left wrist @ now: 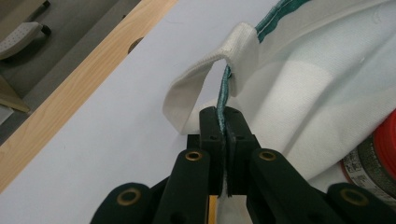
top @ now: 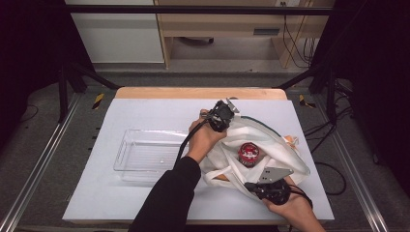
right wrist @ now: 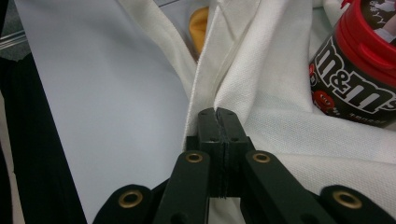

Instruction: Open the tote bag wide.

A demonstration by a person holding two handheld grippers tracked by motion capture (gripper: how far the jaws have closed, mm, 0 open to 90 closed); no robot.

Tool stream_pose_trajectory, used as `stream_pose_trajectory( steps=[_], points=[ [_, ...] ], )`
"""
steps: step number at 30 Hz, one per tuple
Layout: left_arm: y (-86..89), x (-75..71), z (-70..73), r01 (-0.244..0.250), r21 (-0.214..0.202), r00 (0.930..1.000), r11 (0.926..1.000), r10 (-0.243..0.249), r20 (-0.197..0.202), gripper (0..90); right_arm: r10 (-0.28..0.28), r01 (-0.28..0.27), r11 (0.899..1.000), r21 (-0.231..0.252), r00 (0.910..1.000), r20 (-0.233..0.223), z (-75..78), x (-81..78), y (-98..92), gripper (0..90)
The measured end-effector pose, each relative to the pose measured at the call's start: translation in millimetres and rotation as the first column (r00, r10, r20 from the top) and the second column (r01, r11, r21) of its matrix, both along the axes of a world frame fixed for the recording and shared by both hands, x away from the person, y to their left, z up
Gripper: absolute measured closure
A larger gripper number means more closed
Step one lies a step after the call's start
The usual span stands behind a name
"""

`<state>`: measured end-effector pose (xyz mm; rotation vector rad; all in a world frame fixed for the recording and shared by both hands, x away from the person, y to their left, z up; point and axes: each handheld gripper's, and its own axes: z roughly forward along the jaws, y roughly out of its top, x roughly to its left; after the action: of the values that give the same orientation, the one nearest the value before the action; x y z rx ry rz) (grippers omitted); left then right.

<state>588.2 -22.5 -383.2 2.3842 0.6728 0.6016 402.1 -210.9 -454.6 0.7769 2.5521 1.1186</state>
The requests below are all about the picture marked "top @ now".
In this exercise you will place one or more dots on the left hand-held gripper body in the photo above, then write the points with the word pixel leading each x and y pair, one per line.
pixel 222 116

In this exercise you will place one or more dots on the black frame stand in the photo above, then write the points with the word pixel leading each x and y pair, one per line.
pixel 63 93
pixel 331 93

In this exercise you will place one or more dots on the white canvas tote bag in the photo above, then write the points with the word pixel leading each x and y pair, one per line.
pixel 257 132

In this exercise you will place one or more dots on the dark curtain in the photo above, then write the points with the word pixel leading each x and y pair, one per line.
pixel 25 48
pixel 380 80

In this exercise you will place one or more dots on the grey desk label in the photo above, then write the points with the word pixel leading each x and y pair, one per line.
pixel 266 31

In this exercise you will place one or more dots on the yellow clamp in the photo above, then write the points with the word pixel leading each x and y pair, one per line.
pixel 304 101
pixel 98 100

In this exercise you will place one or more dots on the white table mat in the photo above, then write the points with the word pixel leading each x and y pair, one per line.
pixel 129 112

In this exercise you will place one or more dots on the clear plastic tray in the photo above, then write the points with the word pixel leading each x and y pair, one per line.
pixel 148 158

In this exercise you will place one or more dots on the black horizontal frame bar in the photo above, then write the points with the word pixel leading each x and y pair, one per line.
pixel 193 9

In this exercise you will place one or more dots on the red can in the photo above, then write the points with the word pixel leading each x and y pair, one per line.
pixel 248 154

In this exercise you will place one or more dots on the white cabinet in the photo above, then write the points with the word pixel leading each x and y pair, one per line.
pixel 119 35

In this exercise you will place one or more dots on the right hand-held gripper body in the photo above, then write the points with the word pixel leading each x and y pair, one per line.
pixel 274 175

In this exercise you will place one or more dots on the wooden table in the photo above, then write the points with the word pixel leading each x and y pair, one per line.
pixel 180 92

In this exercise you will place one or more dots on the yellow clamp right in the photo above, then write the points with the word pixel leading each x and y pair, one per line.
pixel 304 101

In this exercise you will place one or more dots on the person's right hand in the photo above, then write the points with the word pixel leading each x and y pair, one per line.
pixel 299 212

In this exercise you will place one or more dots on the person's left hand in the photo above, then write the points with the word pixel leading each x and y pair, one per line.
pixel 203 138

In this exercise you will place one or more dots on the yellow clamp left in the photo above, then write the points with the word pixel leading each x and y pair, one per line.
pixel 98 100

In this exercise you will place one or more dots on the light wooden desk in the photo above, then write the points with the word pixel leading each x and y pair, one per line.
pixel 225 24

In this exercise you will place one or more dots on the aluminium floor rail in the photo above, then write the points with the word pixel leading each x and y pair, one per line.
pixel 354 167
pixel 42 154

